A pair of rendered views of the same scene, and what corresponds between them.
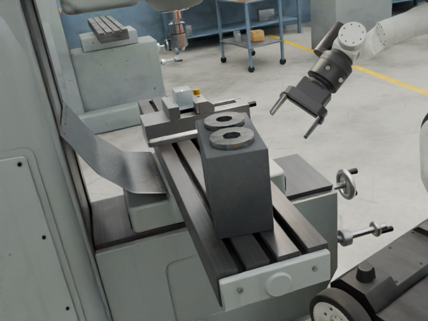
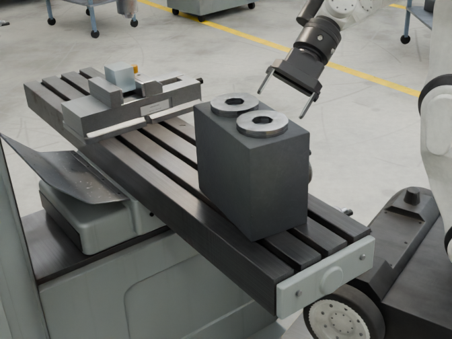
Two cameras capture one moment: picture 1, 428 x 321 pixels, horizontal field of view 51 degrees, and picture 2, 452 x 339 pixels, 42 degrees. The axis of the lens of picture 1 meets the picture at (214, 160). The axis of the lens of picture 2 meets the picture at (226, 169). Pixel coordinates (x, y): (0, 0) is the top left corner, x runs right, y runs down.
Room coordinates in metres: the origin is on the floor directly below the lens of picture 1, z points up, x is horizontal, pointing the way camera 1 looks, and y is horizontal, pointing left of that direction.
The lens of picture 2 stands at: (0.00, 0.37, 1.52)
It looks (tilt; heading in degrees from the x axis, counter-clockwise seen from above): 29 degrees down; 338
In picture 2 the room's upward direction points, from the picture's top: 3 degrees counter-clockwise
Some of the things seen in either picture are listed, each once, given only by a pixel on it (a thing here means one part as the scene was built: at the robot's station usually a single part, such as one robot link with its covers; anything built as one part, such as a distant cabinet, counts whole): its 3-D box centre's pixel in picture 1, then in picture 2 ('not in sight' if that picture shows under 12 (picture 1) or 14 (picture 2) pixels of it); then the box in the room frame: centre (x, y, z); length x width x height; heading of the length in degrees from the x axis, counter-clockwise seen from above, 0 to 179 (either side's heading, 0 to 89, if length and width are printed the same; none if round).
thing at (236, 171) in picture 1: (232, 169); (249, 159); (0.88, -0.04, 1.01); 0.22 x 0.12 x 0.20; 4
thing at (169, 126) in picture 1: (194, 113); (133, 97); (1.41, 0.04, 0.96); 0.35 x 0.15 x 0.11; 103
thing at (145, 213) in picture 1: (200, 179); (148, 179); (1.31, 0.05, 0.77); 0.50 x 0.35 x 0.12; 103
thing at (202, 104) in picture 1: (200, 102); (140, 81); (1.41, 0.02, 1.00); 0.12 x 0.06 x 0.04; 13
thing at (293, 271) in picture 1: (199, 156); (153, 151); (1.27, 0.04, 0.87); 1.24 x 0.23 x 0.08; 13
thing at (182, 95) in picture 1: (182, 97); (120, 77); (1.40, 0.07, 1.02); 0.06 x 0.05 x 0.06; 13
